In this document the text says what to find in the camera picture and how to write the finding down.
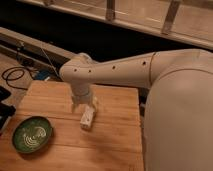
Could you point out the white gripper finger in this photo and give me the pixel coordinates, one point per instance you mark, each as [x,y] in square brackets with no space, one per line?
[73,107]
[95,106]

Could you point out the blue object on floor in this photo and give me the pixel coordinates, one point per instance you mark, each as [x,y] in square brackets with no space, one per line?
[42,75]

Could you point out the black device at left edge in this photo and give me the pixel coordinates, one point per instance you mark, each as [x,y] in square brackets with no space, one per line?
[6,111]

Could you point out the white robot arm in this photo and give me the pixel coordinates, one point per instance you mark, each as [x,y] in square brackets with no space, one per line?
[178,121]

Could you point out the green ceramic bowl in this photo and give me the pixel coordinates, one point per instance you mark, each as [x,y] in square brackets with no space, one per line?
[32,134]

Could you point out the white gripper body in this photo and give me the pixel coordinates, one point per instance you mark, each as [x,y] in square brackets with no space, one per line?
[87,98]

